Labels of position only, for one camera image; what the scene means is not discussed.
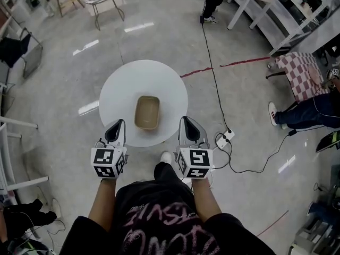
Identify long black power cable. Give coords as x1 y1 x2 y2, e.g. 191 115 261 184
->
201 22 231 131

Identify person's black trousers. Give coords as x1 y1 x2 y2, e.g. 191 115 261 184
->
153 161 184 185

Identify person's left forearm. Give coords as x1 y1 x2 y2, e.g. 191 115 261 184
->
89 178 116 232

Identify black folding chair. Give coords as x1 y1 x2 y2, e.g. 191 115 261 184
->
0 27 44 79

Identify grey storage rack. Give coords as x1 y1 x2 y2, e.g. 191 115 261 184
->
289 216 340 255

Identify white shelf rack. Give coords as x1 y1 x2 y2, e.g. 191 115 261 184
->
246 0 340 57

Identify white power strip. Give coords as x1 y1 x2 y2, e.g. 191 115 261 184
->
215 128 236 148

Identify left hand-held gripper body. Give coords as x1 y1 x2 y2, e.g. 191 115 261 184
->
90 141 130 180

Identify person's black printed t-shirt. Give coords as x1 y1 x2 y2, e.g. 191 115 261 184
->
59 179 277 255

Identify person's white shoe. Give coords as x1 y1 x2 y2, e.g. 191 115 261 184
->
160 151 173 166

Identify looped black cable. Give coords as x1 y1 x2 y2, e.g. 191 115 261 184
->
214 126 326 174

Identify tan rectangular food container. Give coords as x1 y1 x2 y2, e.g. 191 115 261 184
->
134 95 161 131

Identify clear plastic lid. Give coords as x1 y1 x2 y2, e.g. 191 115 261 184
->
134 96 160 129

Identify black and green backpack rig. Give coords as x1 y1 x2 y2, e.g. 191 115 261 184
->
315 131 340 154

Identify pink checked cloth stool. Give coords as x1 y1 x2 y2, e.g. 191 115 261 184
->
266 51 329 103

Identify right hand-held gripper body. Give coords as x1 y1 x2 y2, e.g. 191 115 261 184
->
175 143 214 180

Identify round white side table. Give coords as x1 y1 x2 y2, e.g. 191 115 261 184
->
98 59 189 148

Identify person's right forearm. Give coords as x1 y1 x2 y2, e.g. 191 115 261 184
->
191 178 223 223

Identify white frame table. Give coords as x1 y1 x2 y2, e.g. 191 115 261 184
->
0 115 50 204

